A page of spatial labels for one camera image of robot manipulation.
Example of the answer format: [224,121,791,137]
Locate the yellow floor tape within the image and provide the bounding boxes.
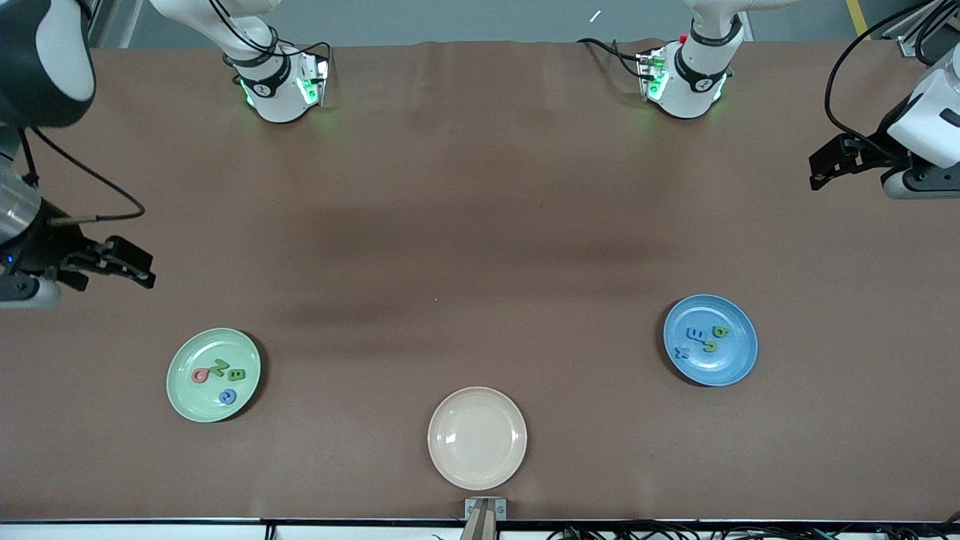
[846,0,875,40]

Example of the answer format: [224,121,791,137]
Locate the light green plate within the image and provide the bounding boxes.
[166,327,263,424]

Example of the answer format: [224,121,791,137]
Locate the metal connector box green light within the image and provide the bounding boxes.
[636,49,668,102]
[298,58,331,106]

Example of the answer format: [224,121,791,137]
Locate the blue plate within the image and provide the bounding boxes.
[663,294,759,388]

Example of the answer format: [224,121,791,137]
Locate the brown table mat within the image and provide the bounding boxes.
[0,37,960,524]

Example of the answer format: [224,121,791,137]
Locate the beige plate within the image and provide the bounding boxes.
[427,386,528,491]

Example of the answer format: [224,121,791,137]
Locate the aluminium frame profile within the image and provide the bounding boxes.
[881,0,946,58]

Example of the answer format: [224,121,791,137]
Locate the white table edge rail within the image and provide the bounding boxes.
[0,517,960,540]

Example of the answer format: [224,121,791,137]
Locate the black base cable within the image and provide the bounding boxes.
[289,41,333,76]
[576,37,647,80]

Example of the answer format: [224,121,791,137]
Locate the black cable bundle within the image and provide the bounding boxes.
[547,520,960,540]

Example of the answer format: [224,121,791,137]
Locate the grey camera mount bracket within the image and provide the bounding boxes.
[463,497,508,540]

